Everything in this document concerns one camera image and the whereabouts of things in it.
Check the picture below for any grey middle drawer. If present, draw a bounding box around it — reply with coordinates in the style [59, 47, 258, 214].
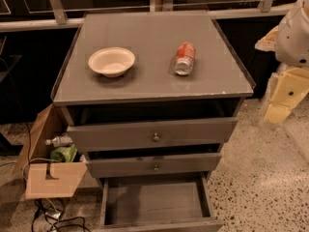
[86, 153, 222, 178]

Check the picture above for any grey drawer cabinet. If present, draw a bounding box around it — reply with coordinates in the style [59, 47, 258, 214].
[50, 11, 257, 183]

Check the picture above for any clear plastic bottle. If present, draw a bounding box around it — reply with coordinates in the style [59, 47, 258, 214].
[45, 135, 73, 147]

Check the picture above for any grey top drawer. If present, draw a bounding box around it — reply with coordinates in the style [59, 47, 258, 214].
[68, 117, 238, 153]

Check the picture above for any grey drawer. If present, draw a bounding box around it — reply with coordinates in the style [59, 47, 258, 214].
[86, 153, 222, 178]
[94, 172, 223, 232]
[68, 117, 238, 153]

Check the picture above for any red soda can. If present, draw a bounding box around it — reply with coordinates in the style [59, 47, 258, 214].
[173, 42, 196, 76]

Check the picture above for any grey bottom drawer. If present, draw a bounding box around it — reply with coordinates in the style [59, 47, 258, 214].
[94, 172, 223, 232]

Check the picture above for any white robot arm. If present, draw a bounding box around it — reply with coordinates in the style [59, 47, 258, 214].
[255, 0, 309, 124]

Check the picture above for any white paper bowl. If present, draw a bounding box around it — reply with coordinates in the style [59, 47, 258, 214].
[88, 47, 135, 78]

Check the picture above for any green plastic bag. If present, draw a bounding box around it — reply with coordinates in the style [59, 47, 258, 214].
[50, 144, 77, 162]

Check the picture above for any metal railing frame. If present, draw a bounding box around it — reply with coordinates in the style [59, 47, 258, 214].
[0, 0, 296, 32]

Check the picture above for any brown cardboard box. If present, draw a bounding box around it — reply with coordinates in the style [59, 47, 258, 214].
[14, 104, 87, 199]

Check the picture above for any black cable bundle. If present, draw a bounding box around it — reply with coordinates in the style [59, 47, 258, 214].
[30, 198, 92, 232]

